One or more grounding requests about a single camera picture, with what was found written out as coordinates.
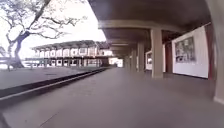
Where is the grey concrete walkway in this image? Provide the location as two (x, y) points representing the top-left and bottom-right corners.
(0, 66), (224, 128)

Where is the pale two-storey building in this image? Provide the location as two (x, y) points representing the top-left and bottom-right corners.
(30, 39), (115, 68)

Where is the concrete building with columns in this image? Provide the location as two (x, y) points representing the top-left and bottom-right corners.
(87, 0), (224, 106)

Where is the dark kerb strip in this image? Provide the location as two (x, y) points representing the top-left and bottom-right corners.
(0, 66), (112, 108)

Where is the grey paved open ground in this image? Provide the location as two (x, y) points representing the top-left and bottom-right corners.
(0, 66), (101, 90)

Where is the large bare-branched tree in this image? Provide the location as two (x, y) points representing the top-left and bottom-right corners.
(0, 0), (88, 70)

